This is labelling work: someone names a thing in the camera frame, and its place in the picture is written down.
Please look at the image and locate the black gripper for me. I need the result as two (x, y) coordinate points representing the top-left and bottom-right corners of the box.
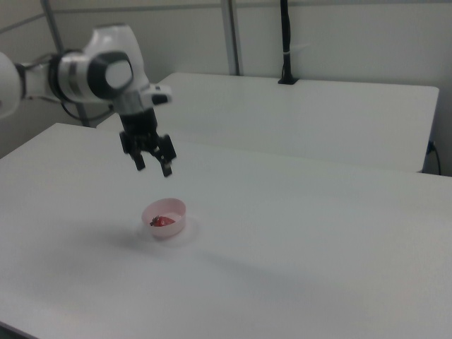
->
(118, 108), (177, 178)

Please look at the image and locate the red strawberry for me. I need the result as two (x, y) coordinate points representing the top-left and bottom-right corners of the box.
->
(148, 215), (177, 228)

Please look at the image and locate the pink plastic bowl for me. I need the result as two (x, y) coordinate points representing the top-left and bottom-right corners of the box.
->
(141, 197), (188, 240)

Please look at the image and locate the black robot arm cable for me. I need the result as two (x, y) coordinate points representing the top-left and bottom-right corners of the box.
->
(59, 100), (114, 120)

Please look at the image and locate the black camera stand pole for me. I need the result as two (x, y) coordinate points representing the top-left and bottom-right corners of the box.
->
(277, 0), (299, 85)

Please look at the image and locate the black power cable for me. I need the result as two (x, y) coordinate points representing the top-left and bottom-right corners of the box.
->
(427, 141), (443, 175)

